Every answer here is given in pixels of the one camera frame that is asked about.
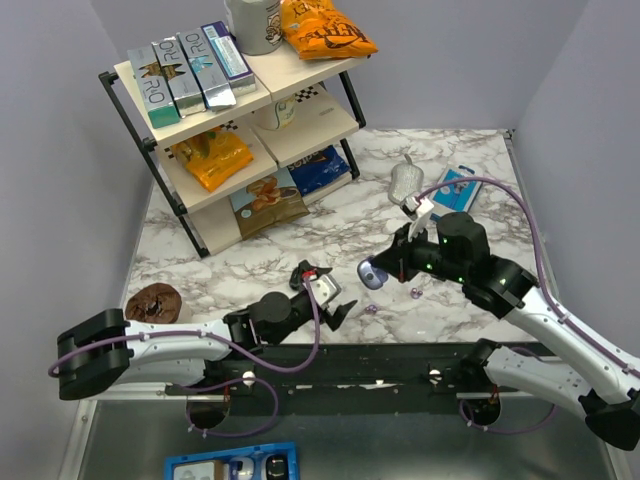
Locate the black mounting rail base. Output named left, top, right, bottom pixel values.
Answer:
left=189, top=340, right=509, bottom=424

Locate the brown snack bag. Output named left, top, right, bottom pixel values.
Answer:
left=230, top=168, right=309, bottom=240

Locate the silver blue toothpaste box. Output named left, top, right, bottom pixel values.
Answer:
left=177, top=29, right=236, bottom=111

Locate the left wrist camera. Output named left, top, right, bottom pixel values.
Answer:
left=310, top=274, right=342, bottom=309

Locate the grey printed mug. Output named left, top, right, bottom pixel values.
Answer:
left=224, top=0, right=283, bottom=56

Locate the blue razor package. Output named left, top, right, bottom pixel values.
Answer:
left=429, top=165, right=482, bottom=222

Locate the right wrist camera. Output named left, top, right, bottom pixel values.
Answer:
left=401, top=195, right=434, bottom=241

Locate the blue tray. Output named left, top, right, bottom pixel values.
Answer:
left=164, top=442, right=300, bottom=480

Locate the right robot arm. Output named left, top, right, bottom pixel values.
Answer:
left=357, top=213, right=639, bottom=451

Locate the lavender earbud charging case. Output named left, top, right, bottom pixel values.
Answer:
left=356, top=259, right=389, bottom=291

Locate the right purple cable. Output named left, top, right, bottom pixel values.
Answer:
left=414, top=176, right=640, bottom=435

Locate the silver brown toothpaste box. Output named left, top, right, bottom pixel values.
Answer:
left=152, top=37, right=206, bottom=118

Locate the blue chips bag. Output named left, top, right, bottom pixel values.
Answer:
left=287, top=146, right=350, bottom=197

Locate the orange chips bag top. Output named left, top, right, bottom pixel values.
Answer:
left=280, top=0, right=378, bottom=60

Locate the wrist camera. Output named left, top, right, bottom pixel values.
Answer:
left=310, top=274, right=342, bottom=309
left=401, top=195, right=434, bottom=241

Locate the white cup middle shelf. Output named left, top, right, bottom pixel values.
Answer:
left=255, top=95, right=296, bottom=131

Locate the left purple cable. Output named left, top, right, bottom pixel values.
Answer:
left=47, top=279, right=322, bottom=439

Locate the purple cable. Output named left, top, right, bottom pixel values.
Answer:
left=414, top=176, right=640, bottom=435
left=47, top=279, right=322, bottom=439

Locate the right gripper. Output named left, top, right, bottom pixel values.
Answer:
left=372, top=221, right=468, bottom=284

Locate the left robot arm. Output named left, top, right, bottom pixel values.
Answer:
left=48, top=261, right=356, bottom=400

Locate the three tier shelf rack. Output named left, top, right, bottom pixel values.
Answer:
left=99, top=45, right=366, bottom=257

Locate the orange snack bag middle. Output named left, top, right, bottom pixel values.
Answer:
left=170, top=127, right=254, bottom=192

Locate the teal silver toothpaste box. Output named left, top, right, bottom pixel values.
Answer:
left=127, top=45, right=181, bottom=129

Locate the purple white box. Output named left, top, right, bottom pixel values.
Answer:
left=201, top=21, right=256, bottom=96

